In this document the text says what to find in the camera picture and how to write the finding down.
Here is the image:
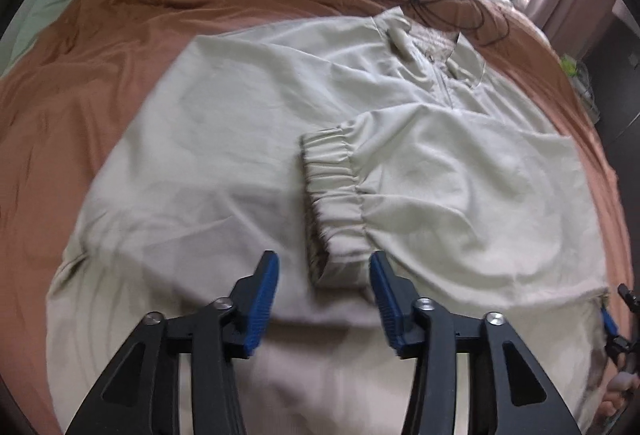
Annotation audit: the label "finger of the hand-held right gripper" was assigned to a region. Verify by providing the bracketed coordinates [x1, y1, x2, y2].
[600, 305, 635, 364]

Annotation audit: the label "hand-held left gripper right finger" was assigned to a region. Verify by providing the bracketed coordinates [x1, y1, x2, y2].
[369, 250, 583, 435]

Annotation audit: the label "orange-brown blanket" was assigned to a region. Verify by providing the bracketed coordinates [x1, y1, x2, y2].
[0, 0, 631, 435]

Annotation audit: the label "cream jacket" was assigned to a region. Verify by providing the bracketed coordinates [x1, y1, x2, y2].
[47, 7, 621, 435]

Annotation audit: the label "pale green bed sheet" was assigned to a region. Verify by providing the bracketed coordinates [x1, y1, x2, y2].
[0, 0, 88, 76]

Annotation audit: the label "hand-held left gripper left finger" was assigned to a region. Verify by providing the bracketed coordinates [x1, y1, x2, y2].
[65, 250, 281, 435]

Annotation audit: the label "green items on nightstand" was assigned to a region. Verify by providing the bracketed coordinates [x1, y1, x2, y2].
[560, 55, 601, 116]

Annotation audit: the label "person's right hand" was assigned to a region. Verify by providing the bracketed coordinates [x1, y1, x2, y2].
[595, 367, 640, 433]

